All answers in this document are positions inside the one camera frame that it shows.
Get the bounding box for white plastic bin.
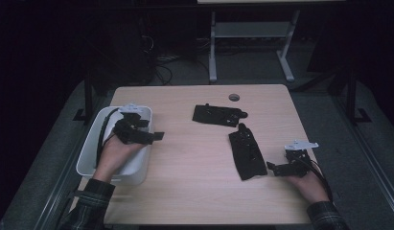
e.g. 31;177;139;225
76;105;153;186

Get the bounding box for white metal table frame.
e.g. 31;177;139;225
208;9;302;84

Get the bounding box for person's right hand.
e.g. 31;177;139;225
285;171;331;204

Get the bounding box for right hand-held gripper black cable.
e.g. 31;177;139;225
304;157;335;202

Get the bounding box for black upright post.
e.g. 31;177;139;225
73;71;95;124
344;68;373;127

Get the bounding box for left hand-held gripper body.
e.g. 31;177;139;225
112;103;155;146

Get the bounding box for black floor cables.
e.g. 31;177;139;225
151;52;186;86

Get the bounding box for person's left hand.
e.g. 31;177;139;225
92;135;149;184

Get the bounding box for black glove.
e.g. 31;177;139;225
191;103;249;128
228;123;268;181

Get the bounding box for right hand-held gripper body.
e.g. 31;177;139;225
274;139;320;178

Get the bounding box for metal frame rail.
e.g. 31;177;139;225
33;127;90;230
333;94;394;221

